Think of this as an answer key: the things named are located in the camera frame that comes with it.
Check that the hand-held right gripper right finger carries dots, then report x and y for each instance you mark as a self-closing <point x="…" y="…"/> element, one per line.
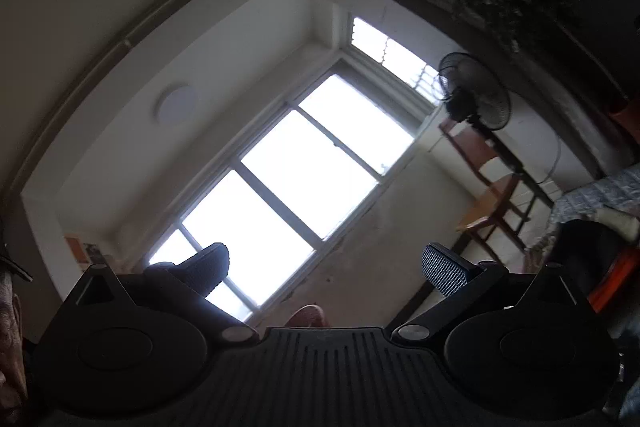
<point x="445" y="271"/>

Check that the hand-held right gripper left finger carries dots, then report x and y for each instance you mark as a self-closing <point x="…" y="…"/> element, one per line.
<point x="210" y="264"/>

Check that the wooden chair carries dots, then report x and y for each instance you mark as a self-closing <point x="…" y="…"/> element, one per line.
<point x="492" y="202"/>

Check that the reddish round object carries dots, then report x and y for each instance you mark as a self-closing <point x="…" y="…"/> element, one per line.
<point x="306" y="317"/>

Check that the large glass window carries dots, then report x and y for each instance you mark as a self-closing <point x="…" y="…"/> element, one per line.
<point x="310" y="157"/>

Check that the round white ceiling light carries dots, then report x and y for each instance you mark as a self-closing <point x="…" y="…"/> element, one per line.
<point x="176" y="104"/>

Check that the silver quilted bedspread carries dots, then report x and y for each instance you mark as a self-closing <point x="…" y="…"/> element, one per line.
<point x="600" y="194"/>

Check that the black standing fan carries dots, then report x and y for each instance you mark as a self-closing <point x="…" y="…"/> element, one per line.
<point x="475" y="97"/>

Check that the person's head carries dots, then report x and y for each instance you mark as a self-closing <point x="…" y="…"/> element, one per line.
<point x="10" y="332"/>

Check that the orange wall poster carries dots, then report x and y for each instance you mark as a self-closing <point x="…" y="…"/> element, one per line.
<point x="75" y="249"/>

